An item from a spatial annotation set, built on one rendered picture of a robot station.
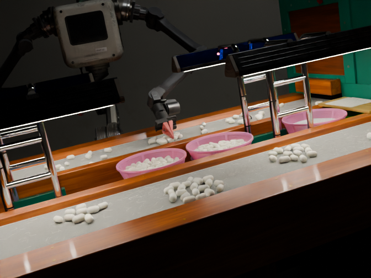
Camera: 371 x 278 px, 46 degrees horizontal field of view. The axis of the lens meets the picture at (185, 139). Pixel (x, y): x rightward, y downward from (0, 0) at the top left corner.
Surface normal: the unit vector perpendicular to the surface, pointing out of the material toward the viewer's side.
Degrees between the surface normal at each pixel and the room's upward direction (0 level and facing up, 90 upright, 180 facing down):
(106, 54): 90
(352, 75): 90
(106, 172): 90
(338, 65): 90
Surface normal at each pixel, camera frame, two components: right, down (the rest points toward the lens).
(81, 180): 0.33, 0.17
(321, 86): -0.93, 0.24
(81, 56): 0.11, 0.22
